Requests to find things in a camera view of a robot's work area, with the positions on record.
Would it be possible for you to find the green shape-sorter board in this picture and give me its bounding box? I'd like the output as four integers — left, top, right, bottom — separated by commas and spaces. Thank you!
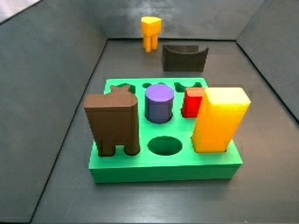
89, 78, 243, 183

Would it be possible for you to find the black curved holder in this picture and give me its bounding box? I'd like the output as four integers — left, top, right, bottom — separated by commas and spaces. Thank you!
163, 45, 210, 72

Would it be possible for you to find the brown two-legged block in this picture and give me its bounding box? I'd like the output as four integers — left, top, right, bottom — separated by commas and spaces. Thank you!
85, 93, 141, 157

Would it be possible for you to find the red block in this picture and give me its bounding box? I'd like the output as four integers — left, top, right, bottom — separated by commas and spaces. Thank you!
182, 87, 205, 118

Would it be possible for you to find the yellow rectangular block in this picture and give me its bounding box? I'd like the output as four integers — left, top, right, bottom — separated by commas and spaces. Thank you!
191, 87, 251, 153

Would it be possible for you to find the orange three-prong block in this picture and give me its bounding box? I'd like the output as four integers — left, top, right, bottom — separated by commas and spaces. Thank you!
142, 17, 163, 53

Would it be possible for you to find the brown star-shaped block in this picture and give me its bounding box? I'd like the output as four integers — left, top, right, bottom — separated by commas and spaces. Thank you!
110, 85, 131, 95

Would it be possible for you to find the purple cylinder block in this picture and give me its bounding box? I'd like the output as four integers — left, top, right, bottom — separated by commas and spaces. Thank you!
145, 84, 174, 123

